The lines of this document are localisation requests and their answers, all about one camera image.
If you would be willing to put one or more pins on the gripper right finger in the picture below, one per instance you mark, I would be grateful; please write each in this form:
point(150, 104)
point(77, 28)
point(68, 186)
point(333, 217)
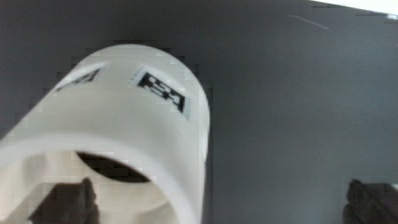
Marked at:
point(372, 204)

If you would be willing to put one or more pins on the white marker tag sheet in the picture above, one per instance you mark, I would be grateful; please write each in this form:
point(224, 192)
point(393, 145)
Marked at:
point(382, 6)

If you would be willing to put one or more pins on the white lamp shade cone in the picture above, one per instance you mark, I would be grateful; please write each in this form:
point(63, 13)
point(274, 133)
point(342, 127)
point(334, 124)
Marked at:
point(114, 130)

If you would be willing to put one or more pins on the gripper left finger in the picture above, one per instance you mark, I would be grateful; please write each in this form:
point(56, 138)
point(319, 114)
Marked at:
point(68, 206)

